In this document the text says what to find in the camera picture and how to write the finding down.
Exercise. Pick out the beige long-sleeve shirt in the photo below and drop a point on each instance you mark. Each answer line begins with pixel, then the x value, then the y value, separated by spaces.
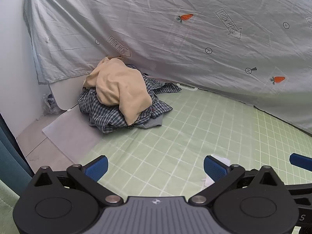
pixel 117 82

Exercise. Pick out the grey printed sheet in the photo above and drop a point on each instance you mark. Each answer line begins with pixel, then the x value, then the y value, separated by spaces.
pixel 170 53

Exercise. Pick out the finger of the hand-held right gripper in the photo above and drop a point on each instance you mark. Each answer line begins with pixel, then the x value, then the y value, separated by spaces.
pixel 302 161

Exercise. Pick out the teal curtain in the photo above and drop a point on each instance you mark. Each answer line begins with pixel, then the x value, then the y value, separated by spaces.
pixel 12 156

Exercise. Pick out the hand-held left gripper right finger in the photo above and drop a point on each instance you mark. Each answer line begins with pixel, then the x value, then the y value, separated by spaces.
pixel 215 168

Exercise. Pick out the large white tape patch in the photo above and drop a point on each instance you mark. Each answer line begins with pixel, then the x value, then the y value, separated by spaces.
pixel 223 160

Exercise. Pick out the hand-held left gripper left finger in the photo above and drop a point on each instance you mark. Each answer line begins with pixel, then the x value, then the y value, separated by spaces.
pixel 96 168

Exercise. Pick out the blue plaid shirt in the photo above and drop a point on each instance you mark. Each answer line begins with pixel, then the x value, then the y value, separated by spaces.
pixel 107 117

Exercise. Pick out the white board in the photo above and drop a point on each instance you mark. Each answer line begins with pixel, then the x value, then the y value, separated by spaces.
pixel 65 92

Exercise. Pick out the crumpled plastic bag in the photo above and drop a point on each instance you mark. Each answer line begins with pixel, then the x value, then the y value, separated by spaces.
pixel 50 103

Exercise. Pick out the green checked bedsheet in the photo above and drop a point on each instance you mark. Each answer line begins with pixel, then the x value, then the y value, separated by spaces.
pixel 170 131

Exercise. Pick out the green fuzzy cloth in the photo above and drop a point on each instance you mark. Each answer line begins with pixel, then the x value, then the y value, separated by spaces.
pixel 7 207

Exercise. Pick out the translucent plastic sheet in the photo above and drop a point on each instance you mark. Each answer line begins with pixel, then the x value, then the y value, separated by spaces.
pixel 73 134

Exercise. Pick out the grey garment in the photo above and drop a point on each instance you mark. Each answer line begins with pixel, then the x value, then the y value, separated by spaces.
pixel 151 123

